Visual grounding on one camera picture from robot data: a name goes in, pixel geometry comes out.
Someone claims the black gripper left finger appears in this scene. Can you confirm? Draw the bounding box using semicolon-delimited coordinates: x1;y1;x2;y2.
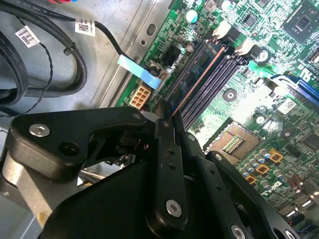
1;98;189;233

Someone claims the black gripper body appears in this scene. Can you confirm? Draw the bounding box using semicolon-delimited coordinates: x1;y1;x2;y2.
42;160;240;239

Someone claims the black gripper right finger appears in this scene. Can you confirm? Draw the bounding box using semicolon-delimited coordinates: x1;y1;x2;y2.
171;113;301;239

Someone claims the RAM stick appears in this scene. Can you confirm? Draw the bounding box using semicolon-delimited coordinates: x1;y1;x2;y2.
164;42;226;119

